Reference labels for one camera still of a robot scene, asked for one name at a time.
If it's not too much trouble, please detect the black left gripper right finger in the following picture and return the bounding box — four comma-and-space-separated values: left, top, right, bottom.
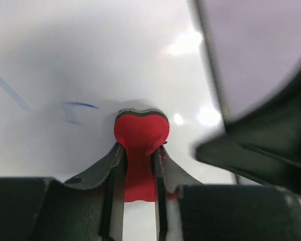
152, 146, 301, 240

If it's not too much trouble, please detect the red black whiteboard eraser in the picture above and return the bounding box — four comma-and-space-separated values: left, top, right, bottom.
114, 109, 170, 202

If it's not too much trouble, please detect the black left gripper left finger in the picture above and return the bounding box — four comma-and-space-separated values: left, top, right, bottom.
0, 144, 125, 240

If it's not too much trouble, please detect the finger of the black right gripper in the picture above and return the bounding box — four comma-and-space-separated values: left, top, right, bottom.
195, 61, 301, 196

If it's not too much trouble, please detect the white whiteboard black frame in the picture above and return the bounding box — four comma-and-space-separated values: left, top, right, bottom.
0, 0, 241, 185

